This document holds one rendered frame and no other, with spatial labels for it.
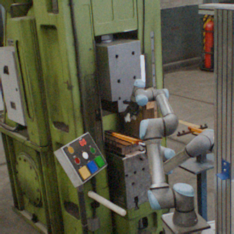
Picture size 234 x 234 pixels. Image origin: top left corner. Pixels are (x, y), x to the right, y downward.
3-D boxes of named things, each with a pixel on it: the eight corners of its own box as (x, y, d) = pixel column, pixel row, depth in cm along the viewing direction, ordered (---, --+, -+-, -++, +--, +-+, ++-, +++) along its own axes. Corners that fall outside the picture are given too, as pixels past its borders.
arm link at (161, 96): (184, 122, 258) (166, 83, 298) (166, 124, 258) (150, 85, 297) (184, 138, 265) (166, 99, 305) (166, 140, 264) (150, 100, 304)
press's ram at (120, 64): (151, 91, 350) (148, 38, 335) (112, 102, 329) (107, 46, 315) (120, 84, 382) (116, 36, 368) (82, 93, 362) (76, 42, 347)
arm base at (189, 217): (202, 223, 262) (202, 209, 259) (178, 229, 258) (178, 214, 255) (191, 212, 276) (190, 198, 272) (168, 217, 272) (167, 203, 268)
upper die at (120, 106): (139, 106, 346) (138, 94, 342) (118, 112, 335) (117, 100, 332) (108, 98, 378) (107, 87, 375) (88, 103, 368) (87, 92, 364)
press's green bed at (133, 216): (164, 242, 394) (162, 194, 377) (131, 259, 374) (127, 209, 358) (127, 219, 437) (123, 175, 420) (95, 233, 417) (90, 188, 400)
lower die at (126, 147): (141, 148, 358) (141, 139, 355) (122, 155, 348) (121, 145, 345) (111, 137, 391) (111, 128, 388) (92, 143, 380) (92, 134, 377)
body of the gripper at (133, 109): (131, 118, 314) (135, 105, 306) (124, 111, 318) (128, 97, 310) (139, 116, 318) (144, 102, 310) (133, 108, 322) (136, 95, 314)
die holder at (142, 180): (163, 194, 377) (159, 145, 361) (127, 209, 357) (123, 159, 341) (123, 175, 421) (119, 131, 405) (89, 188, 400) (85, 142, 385)
